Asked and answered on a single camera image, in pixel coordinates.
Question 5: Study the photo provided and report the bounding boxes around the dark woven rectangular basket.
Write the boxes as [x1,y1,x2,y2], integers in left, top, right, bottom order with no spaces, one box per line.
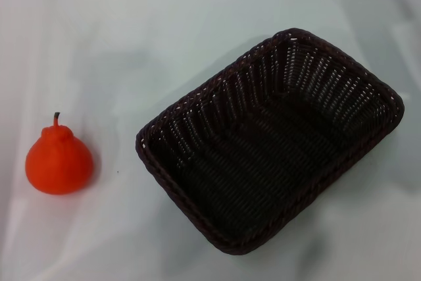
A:
[135,27,405,256]

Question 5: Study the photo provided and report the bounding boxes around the orange pear-shaped toy fruit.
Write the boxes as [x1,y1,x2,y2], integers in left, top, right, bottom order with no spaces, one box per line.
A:
[25,112,95,194]

